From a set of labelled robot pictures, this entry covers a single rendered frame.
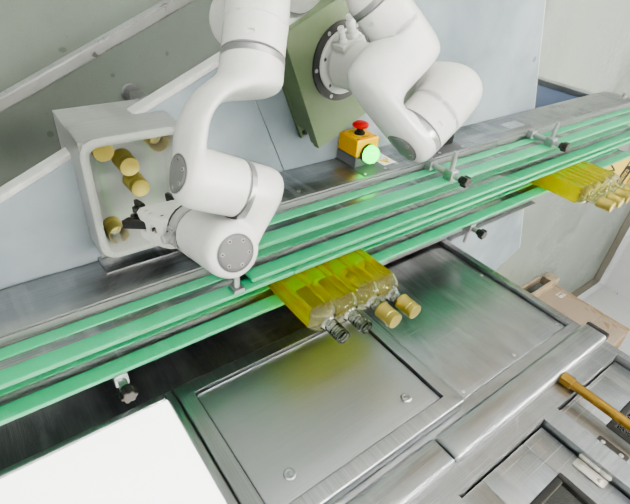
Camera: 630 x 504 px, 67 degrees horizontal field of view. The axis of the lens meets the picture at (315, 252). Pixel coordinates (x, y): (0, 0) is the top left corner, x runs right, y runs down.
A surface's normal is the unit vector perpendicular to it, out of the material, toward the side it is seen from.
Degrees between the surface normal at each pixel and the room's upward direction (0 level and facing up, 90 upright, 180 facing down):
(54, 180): 0
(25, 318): 90
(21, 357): 90
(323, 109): 2
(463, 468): 90
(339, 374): 90
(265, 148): 0
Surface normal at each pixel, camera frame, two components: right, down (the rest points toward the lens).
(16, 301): 0.07, -0.81
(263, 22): 0.37, -0.04
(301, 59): 0.62, 0.49
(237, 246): 0.60, 0.27
